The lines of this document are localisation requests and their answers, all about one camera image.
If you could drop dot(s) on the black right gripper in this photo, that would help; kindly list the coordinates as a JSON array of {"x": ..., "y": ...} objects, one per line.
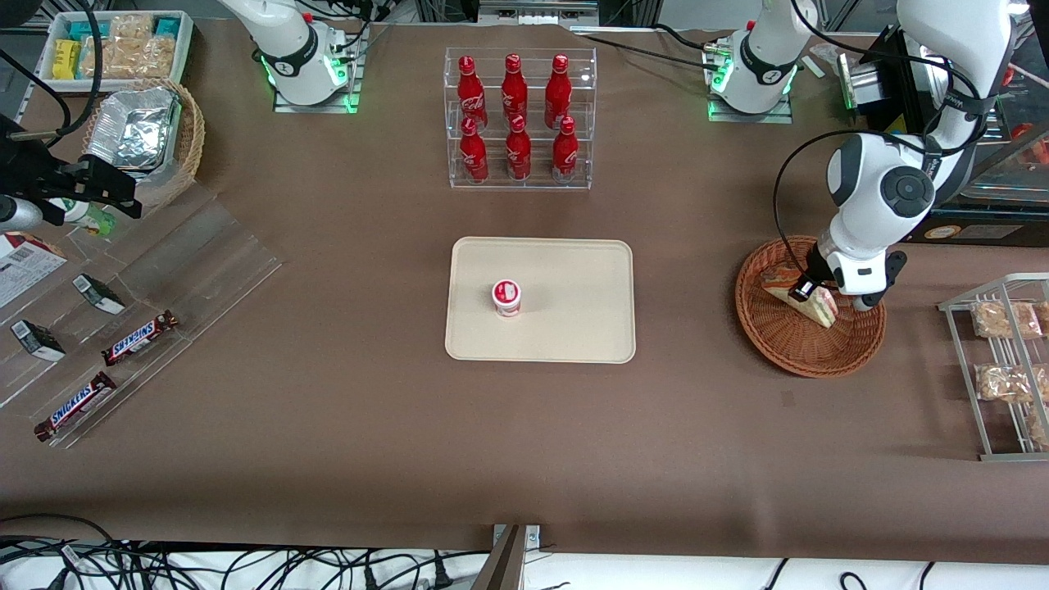
[{"x": 33, "y": 174}]

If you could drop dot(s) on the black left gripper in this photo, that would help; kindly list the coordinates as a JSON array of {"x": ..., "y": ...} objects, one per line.
[{"x": 816, "y": 268}]

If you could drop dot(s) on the triangle sandwich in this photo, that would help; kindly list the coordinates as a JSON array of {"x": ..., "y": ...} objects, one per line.
[{"x": 825, "y": 311}]

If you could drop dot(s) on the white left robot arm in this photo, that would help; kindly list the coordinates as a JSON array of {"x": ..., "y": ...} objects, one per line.
[{"x": 877, "y": 188}]

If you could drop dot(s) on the brown wicker basket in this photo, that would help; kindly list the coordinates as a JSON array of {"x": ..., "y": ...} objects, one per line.
[{"x": 787, "y": 348}]

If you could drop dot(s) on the tan wicker basket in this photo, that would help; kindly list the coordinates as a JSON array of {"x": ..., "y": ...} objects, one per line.
[{"x": 192, "y": 139}]

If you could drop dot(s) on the beige plastic tray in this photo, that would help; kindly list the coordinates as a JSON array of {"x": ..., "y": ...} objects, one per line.
[{"x": 574, "y": 328}]

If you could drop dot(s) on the green white small bottle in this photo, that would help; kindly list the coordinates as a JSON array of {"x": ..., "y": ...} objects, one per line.
[{"x": 90, "y": 220}]

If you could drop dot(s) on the silver foil pouches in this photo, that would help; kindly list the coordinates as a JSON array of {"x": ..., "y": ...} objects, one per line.
[{"x": 131, "y": 131}]

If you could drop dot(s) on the small black white box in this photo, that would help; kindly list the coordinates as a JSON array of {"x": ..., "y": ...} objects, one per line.
[
  {"x": 37, "y": 341},
  {"x": 98, "y": 294}
]

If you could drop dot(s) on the clear acrylic stepped display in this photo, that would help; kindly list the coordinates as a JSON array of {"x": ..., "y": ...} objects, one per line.
[{"x": 205, "y": 262}]

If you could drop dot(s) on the red white printed carton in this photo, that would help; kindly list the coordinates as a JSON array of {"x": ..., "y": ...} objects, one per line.
[{"x": 20, "y": 270}]

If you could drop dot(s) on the beige snack bags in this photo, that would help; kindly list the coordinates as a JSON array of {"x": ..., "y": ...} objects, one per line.
[{"x": 131, "y": 56}]

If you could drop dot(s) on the yellow snack packet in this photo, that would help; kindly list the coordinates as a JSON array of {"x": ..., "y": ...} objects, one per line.
[{"x": 65, "y": 59}]

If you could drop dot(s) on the Snickers chocolate bar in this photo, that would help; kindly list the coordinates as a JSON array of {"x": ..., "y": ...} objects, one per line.
[
  {"x": 75, "y": 406},
  {"x": 139, "y": 338}
]

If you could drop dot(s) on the white plastic bin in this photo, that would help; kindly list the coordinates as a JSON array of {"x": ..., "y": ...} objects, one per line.
[{"x": 187, "y": 45}]

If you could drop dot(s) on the teal snack packet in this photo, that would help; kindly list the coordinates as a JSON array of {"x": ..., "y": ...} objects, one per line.
[
  {"x": 166, "y": 26},
  {"x": 82, "y": 30}
]

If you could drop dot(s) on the clear bag of pastry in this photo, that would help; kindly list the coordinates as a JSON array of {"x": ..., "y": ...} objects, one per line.
[
  {"x": 1004, "y": 319},
  {"x": 1008, "y": 383},
  {"x": 1044, "y": 316},
  {"x": 1039, "y": 426}
]

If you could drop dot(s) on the black food warmer appliance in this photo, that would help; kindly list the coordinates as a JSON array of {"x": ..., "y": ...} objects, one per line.
[{"x": 1008, "y": 221}]

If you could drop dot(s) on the shiny silver metal box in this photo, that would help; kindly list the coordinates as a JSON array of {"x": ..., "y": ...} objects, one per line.
[{"x": 860, "y": 82}]

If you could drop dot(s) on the clear plastic wrapper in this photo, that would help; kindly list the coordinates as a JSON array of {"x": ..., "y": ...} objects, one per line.
[{"x": 824, "y": 59}]

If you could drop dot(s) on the red cola bottle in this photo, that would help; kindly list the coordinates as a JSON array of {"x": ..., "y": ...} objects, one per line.
[
  {"x": 557, "y": 92},
  {"x": 565, "y": 152},
  {"x": 474, "y": 156},
  {"x": 514, "y": 88},
  {"x": 518, "y": 152},
  {"x": 471, "y": 92}
]

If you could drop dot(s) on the red white yogurt cup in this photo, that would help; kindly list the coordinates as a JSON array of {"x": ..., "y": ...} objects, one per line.
[{"x": 506, "y": 297}]

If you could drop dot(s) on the clear acrylic bottle rack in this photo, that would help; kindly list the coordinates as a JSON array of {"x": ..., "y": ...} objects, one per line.
[{"x": 451, "y": 185}]

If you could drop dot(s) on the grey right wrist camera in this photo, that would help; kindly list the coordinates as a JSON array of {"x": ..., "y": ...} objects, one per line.
[{"x": 16, "y": 215}]

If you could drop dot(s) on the aluminium clamp bracket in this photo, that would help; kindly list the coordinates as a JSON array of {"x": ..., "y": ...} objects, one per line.
[{"x": 533, "y": 537}]

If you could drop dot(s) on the dark metal post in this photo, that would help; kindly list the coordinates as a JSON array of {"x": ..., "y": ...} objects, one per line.
[{"x": 504, "y": 565}]

